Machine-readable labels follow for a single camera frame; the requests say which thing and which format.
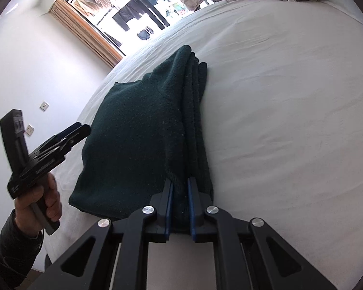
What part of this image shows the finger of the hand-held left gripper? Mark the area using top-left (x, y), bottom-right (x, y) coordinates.
top-left (52, 122), bottom-right (83, 139)
top-left (58, 124), bottom-right (91, 155)

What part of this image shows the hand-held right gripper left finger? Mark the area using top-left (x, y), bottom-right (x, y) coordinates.
top-left (27, 178), bottom-right (174, 290)

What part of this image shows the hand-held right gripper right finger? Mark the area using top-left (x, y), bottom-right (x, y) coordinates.
top-left (188, 177), bottom-right (338, 290)

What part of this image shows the dark green sweater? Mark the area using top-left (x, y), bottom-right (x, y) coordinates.
top-left (68, 45), bottom-right (215, 234)

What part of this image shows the person's left forearm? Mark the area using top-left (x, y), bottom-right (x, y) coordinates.
top-left (0, 209), bottom-right (45, 290)

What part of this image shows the person's left hand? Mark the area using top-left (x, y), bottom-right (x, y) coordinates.
top-left (14, 174), bottom-right (63, 239)

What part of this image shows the small dark hanging garment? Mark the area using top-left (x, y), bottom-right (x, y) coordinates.
top-left (137, 27), bottom-right (155, 40)

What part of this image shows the black hanging garment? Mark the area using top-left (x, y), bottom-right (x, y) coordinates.
top-left (113, 1), bottom-right (146, 32)

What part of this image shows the white bed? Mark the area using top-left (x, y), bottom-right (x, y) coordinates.
top-left (45, 0), bottom-right (363, 290)

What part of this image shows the colourful hanging garment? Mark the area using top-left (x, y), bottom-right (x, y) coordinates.
top-left (165, 2), bottom-right (189, 19)

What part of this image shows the window with wooden frame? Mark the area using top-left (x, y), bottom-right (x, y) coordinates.
top-left (50, 0), bottom-right (201, 68)

